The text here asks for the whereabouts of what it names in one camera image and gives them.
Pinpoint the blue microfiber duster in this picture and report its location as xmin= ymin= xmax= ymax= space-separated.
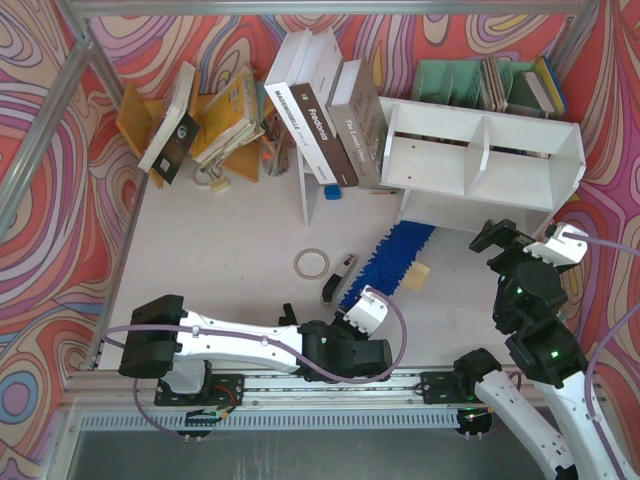
xmin=339 ymin=220 xmax=436 ymax=312

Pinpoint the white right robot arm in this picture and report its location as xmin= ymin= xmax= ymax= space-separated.
xmin=453 ymin=219 xmax=639 ymax=479

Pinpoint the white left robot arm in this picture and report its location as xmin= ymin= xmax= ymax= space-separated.
xmin=103 ymin=286 xmax=408 ymax=395

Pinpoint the white bookshelf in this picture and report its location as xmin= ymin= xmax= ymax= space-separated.
xmin=380 ymin=97 xmax=586 ymax=236

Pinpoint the grey black stapler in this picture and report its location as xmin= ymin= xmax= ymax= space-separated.
xmin=320 ymin=253 xmax=358 ymax=305

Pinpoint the black T-shaped part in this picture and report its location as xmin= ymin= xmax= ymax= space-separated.
xmin=278 ymin=303 xmax=299 ymax=327

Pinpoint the roll of masking tape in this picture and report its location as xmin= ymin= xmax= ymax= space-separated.
xmin=293 ymin=248 xmax=330 ymax=280

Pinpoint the blue and yellow book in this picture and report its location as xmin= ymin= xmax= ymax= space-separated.
xmin=523 ymin=57 xmax=567 ymax=119

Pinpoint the green desk organizer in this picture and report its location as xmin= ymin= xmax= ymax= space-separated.
xmin=410 ymin=56 xmax=536 ymax=112

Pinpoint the small blue box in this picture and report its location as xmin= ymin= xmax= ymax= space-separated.
xmin=323 ymin=185 xmax=342 ymax=201

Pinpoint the white book support stand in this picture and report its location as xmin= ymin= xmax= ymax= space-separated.
xmin=296 ymin=148 xmax=322 ymax=227

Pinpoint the grey Lonely Ones book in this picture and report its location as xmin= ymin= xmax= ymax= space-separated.
xmin=328 ymin=59 xmax=388 ymax=188

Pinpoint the cup of pencils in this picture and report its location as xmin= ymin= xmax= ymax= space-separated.
xmin=259 ymin=112 xmax=292 ymax=177

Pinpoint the brown Fredonia book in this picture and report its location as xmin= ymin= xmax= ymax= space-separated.
xmin=289 ymin=82 xmax=361 ymax=189

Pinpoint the white Mademoiselle book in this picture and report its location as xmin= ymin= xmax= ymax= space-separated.
xmin=264 ymin=29 xmax=353 ymax=186

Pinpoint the stack of yellow books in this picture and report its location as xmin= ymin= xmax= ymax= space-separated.
xmin=192 ymin=65 xmax=264 ymax=167

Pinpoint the black and white book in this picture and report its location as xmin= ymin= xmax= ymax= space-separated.
xmin=138 ymin=62 xmax=200 ymax=184

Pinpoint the metal rail with mounts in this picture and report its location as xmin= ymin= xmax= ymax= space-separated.
xmin=153 ymin=370 xmax=478 ymax=409

